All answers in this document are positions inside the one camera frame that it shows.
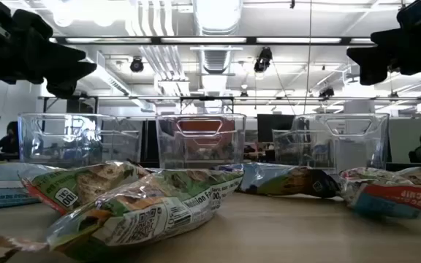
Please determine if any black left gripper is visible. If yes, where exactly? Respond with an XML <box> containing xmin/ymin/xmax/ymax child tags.
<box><xmin>0</xmin><ymin>0</ymin><xmax>97</xmax><ymax>99</ymax></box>

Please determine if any light blue granola bar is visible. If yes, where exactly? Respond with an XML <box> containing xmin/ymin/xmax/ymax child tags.
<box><xmin>0</xmin><ymin>159</ymin><xmax>64</xmax><ymax>212</ymax></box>

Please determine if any red teal chocolate chip bar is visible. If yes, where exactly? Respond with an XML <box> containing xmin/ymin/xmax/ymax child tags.
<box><xmin>351</xmin><ymin>182</ymin><xmax>421</xmax><ymax>221</ymax></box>

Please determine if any green white snack bag front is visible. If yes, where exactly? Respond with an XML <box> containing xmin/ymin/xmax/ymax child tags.
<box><xmin>0</xmin><ymin>167</ymin><xmax>245</xmax><ymax>263</ymax></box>

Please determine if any clear plastic bin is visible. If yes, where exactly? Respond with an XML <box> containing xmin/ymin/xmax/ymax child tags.
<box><xmin>271</xmin><ymin>112</ymin><xmax>390</xmax><ymax>175</ymax></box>
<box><xmin>18</xmin><ymin>112</ymin><xmax>143</xmax><ymax>169</ymax></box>
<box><xmin>154</xmin><ymin>113</ymin><xmax>247</xmax><ymax>171</ymax></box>

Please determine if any grey cubicle partition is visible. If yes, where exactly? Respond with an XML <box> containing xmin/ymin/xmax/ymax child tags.
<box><xmin>388</xmin><ymin>117</ymin><xmax>421</xmax><ymax>164</ymax></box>

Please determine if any black overhead light beam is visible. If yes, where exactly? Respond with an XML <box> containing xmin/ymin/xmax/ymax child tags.
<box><xmin>49</xmin><ymin>35</ymin><xmax>376</xmax><ymax>46</ymax></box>

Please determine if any orange partition panel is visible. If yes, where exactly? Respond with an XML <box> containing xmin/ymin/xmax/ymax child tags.
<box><xmin>176</xmin><ymin>120</ymin><xmax>235</xmax><ymax>147</ymax></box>

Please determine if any white rectangular air duct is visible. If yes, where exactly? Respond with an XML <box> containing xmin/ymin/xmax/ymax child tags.
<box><xmin>86</xmin><ymin>50</ymin><xmax>156</xmax><ymax>113</ymax></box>

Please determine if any thin hanging cable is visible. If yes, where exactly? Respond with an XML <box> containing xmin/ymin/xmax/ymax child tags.
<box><xmin>303</xmin><ymin>0</ymin><xmax>313</xmax><ymax>115</ymax></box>

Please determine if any grey horizontal rail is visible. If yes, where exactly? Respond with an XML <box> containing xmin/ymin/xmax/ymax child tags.
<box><xmin>37</xmin><ymin>95</ymin><xmax>421</xmax><ymax>102</ymax></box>

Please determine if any black table frame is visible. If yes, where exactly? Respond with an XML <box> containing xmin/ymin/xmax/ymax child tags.
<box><xmin>137</xmin><ymin>160</ymin><xmax>421</xmax><ymax>172</ymax></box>

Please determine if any black truss frame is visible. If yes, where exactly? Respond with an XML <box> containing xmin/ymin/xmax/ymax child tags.
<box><xmin>179</xmin><ymin>96</ymin><xmax>235</xmax><ymax>114</ymax></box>

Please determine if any silver round ventilation duct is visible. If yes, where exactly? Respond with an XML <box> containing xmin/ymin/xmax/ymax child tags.
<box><xmin>191</xmin><ymin>0</ymin><xmax>244</xmax><ymax>74</ymax></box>

